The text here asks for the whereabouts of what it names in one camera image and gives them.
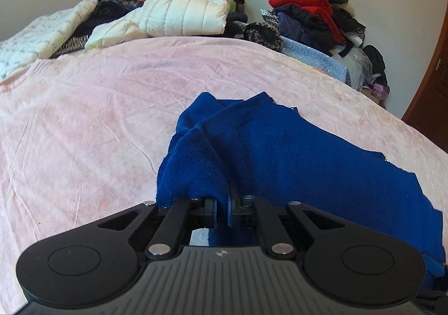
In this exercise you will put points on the blue knit sweater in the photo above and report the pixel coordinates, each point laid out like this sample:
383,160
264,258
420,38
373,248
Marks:
268,150

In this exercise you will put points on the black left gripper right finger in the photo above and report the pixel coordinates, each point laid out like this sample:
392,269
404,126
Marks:
257,214

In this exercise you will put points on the brown wooden door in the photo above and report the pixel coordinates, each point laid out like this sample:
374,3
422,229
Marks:
428,109

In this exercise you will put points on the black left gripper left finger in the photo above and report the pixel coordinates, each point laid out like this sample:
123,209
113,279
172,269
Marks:
178,224

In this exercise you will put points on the fuzzy brown black garment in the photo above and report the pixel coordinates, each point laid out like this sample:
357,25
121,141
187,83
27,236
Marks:
263,34

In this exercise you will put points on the light blue folded blanket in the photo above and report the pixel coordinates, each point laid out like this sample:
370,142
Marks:
315,59

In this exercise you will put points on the dark clothes pile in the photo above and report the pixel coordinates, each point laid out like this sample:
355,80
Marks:
326,34

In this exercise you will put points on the white puffer jacket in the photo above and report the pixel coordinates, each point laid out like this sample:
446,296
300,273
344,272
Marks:
164,18

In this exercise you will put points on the pink bed blanket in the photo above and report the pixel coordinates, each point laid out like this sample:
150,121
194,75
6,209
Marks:
83,136

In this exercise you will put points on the plastic wrapped bedding bundle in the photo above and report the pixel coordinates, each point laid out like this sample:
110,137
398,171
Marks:
358,64

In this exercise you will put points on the red garment on pile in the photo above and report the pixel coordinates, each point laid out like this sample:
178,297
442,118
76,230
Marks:
318,8

